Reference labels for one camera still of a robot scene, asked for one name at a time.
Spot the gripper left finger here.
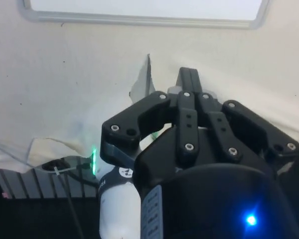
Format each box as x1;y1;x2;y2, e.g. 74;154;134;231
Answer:
100;67;200;171

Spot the whiteboard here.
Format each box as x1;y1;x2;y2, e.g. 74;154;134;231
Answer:
21;0;270;31

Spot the black cable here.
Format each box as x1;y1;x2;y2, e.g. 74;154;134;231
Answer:
55;167;85;239

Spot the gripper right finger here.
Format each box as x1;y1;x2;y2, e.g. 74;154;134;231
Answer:
190;68;299;164

